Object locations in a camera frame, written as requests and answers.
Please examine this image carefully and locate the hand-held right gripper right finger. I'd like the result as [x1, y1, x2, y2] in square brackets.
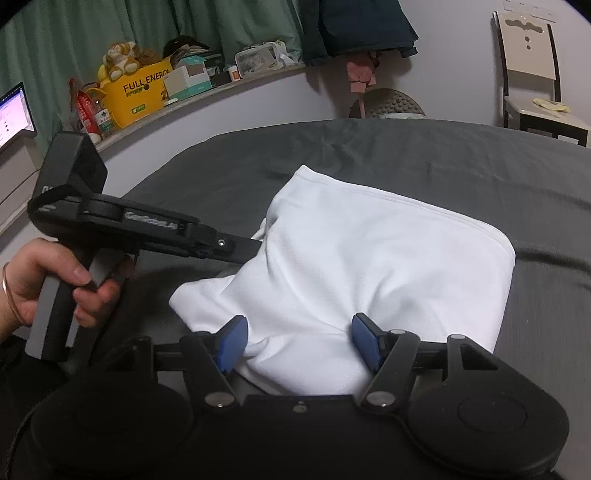
[350, 312, 500, 411]

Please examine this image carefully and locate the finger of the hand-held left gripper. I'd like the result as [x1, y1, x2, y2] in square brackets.
[195, 220, 263, 267]

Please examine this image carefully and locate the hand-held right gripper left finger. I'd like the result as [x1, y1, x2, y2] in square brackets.
[108, 315, 250, 411]

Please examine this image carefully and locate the white shirt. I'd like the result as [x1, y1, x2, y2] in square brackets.
[168, 165, 516, 397]

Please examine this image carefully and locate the person's left forearm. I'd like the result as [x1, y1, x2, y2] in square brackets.
[0, 263, 19, 344]

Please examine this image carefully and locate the person's left hand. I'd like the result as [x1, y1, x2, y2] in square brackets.
[8, 239, 136, 330]

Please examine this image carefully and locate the plastic water bottle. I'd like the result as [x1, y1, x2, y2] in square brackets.
[92, 90, 115, 139]

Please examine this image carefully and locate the red paper bag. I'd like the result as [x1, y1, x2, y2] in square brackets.
[69, 78, 100, 134]

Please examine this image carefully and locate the computer monitor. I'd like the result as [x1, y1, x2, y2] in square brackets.
[0, 82, 38, 149]

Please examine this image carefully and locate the yellow cardboard box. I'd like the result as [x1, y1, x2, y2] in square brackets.
[99, 59, 175, 129]

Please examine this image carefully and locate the brown white plush monkey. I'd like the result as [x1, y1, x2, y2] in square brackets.
[102, 41, 140, 79]

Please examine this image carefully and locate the pink metal bangle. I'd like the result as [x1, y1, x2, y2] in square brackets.
[1, 262, 24, 329]

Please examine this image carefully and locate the white teal cardboard box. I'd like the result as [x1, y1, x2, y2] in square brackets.
[163, 65, 213, 100]

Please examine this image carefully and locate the green curtain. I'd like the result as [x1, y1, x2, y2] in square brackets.
[0, 0, 305, 127]

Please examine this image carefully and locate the black hat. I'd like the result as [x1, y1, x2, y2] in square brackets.
[163, 37, 211, 56]

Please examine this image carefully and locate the curved window ledge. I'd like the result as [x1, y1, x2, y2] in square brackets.
[0, 62, 308, 236]

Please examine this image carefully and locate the teal flat box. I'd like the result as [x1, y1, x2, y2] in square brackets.
[175, 51, 225, 75]

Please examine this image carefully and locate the clear plastic container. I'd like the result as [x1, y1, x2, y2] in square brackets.
[235, 41, 296, 77]

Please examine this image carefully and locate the bed with grey sheet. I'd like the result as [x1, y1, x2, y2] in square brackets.
[60, 117, 591, 480]

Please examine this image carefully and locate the person's black clothing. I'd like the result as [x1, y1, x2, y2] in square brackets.
[0, 333, 75, 462]

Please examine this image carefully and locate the round grey bumpy cushion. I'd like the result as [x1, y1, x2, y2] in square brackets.
[348, 89, 426, 121]

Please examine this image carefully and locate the dark teal jacket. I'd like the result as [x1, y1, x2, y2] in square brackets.
[302, 0, 420, 66]

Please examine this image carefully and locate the yellow cloth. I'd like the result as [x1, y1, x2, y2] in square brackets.
[532, 97, 572, 113]

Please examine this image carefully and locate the black beige chair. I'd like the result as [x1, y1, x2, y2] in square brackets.
[492, 10, 589, 147]

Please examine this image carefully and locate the pink long-handled tool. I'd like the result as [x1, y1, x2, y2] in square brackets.
[346, 51, 382, 118]

